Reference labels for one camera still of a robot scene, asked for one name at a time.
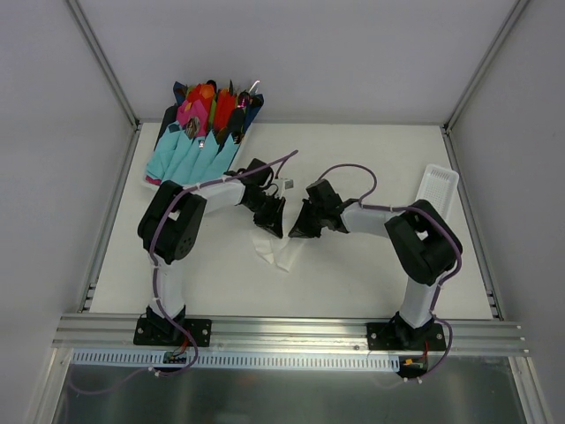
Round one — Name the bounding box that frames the white paper napkin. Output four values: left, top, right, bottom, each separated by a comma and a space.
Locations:
250, 229, 305, 273

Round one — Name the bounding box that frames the aluminium mounting rail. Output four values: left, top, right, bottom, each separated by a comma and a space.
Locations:
52, 314, 531, 357

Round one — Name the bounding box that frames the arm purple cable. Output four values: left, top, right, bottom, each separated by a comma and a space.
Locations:
324, 164, 464, 383
147, 149, 299, 376

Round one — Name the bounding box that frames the white slotted cable duct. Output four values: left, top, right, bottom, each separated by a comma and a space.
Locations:
71, 349, 400, 373

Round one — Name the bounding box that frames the dark navy rolled napkin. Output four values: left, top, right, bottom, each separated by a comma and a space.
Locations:
241, 94, 265, 134

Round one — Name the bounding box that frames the pink rolled napkin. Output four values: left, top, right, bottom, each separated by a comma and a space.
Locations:
176, 100, 210, 136

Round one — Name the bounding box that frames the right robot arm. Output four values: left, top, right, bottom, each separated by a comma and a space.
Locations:
289, 179, 463, 351

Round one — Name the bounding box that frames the light blue rolled napkin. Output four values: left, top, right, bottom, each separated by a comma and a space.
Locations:
143, 122, 239, 186

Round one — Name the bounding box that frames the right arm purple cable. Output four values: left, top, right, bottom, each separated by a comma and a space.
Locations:
324, 164, 464, 383

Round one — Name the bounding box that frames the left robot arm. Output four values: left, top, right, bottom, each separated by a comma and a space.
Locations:
133, 159, 285, 350

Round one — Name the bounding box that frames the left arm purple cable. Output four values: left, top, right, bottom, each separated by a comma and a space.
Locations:
147, 149, 299, 376

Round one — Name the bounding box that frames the small white perforated basket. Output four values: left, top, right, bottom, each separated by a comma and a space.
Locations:
416, 164, 459, 221

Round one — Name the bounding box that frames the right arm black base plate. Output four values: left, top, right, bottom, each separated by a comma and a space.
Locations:
365, 317, 447, 352

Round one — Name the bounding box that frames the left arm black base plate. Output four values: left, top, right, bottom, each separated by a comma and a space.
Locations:
132, 314, 213, 347

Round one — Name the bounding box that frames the white tray of rolled napkins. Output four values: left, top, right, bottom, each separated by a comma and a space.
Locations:
143, 79, 265, 187

